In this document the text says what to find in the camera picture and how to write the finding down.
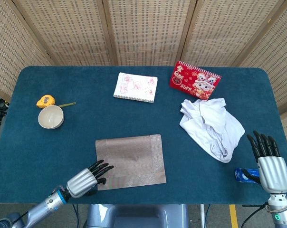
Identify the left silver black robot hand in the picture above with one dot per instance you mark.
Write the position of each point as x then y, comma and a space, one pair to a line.
83, 183

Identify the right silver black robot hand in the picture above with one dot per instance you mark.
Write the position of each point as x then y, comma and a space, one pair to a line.
273, 172

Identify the brown woven placemat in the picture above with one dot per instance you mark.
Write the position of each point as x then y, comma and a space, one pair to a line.
134, 159

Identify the small white bowl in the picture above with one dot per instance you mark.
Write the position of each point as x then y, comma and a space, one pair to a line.
50, 117

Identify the left blue-gray robot arm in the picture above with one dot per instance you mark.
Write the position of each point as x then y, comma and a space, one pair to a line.
43, 206

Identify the red desk calendar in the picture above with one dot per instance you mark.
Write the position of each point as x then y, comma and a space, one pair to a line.
193, 82

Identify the blue white toothpaste box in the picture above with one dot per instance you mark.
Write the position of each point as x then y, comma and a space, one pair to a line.
239, 175

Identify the blue-gray robot torso base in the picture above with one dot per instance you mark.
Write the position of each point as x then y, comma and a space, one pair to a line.
138, 216

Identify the crumpled white cloth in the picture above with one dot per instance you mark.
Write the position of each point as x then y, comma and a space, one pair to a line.
212, 126

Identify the white table leg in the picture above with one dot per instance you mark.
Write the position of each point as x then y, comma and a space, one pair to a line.
202, 216

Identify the yellow tape measure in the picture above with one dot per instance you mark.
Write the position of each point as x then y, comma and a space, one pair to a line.
44, 100

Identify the teal table cover cloth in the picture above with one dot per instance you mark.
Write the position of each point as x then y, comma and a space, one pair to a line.
86, 83

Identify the white spiral notebook red drawings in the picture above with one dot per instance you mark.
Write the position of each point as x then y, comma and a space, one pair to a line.
136, 86

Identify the bamboo folding screen panel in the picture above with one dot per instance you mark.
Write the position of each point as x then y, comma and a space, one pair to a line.
67, 31
10, 47
148, 31
229, 31
276, 59

